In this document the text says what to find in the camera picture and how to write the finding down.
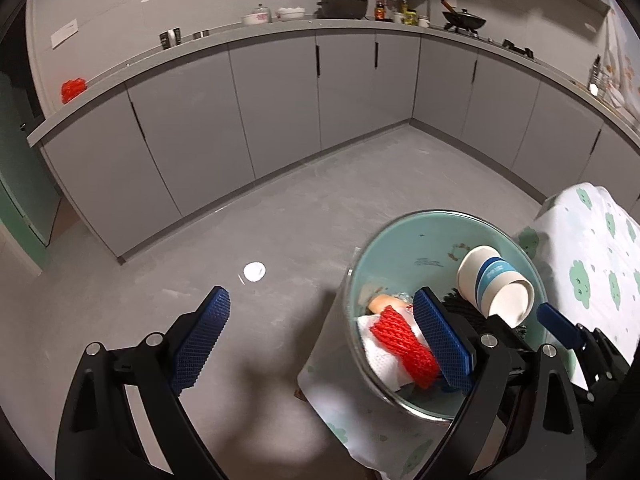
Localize gas stove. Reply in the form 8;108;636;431
442;25;536;58

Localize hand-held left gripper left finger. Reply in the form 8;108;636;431
54;286;232;480

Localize white paper towel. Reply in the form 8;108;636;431
357;312;416;393

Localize red foam net sleeve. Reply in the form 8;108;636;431
370;307;443;390

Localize black foam net sleeve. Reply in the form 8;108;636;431
442;290;528;343

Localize row of condiment bottles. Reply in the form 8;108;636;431
375;0;431;28

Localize metal knife rack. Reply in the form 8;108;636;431
590;55;613;96

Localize red crumpled net bag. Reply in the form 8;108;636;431
61;78;87;105

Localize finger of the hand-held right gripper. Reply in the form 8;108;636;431
537;302;587;352

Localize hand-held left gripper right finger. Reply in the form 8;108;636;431
412;287;587;480

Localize black rice cooker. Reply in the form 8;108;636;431
316;0;370;20

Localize teal plastic bucket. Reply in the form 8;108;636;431
344;209;548;423

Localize grey base cabinets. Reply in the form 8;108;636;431
27;25;640;261

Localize cloud printed tablecloth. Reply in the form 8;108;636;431
297;185;640;480

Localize black wok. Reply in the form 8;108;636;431
440;0;487;32

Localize white switch plate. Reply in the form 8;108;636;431
51;20;80;50

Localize white blue striped paper cup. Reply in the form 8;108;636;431
456;244;536;327

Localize orange packet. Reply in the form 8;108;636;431
367;294;413;317

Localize orange printed curtain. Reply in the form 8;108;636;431
600;7;640;126

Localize green door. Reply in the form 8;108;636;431
0;72;62;276

